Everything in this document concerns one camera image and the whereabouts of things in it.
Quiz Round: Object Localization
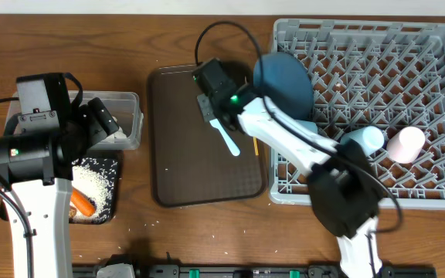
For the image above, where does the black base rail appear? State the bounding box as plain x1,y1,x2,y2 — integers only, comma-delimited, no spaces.
71,253,438,278

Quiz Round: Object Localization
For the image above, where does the light blue plastic knife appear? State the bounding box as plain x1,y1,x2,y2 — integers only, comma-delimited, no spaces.
209,118,240,157

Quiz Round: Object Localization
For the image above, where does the clear plastic bin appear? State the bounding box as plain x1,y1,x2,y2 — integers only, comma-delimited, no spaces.
0,92,139,161

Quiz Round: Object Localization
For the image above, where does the orange carrot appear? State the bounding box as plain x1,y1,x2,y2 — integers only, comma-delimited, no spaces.
70,188,96,217

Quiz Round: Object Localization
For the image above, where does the white tissue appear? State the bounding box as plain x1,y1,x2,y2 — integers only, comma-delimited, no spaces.
104,126,127,144

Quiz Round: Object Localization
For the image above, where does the large blue plate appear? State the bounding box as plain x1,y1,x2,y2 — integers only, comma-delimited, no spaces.
262,53,314,120

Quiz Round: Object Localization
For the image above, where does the dark brown serving tray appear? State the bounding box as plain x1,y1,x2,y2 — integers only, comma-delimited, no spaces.
147,65,267,208

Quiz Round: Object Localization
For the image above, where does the wooden chopstick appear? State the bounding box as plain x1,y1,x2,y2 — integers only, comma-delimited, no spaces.
243,76,260,157

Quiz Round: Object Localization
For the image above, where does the brown food scrap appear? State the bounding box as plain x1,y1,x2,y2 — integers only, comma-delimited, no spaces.
69,207,76,219

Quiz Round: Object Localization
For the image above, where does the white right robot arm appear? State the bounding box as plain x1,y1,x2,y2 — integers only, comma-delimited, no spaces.
196,91,383,277

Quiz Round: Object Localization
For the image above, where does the white rice pile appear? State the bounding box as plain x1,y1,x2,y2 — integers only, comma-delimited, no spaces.
70,158,119,225

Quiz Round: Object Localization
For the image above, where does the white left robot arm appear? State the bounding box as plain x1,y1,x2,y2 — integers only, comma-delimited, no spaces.
0,95,119,277

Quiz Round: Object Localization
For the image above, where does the black plastic bin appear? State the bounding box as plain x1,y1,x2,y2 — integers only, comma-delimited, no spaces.
0,150,123,225

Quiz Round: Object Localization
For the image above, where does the pink plastic cup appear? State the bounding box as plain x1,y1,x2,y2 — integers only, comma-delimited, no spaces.
386,127,425,164

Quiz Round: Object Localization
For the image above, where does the grey dishwasher rack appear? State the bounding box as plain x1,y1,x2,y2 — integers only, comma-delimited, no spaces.
271,19,445,210

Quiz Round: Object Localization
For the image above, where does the light blue rice bowl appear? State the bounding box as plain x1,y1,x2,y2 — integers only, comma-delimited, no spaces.
295,120,318,134

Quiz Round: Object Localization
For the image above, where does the light blue plastic cup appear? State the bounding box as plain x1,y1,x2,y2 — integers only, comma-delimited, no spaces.
340,126,385,156

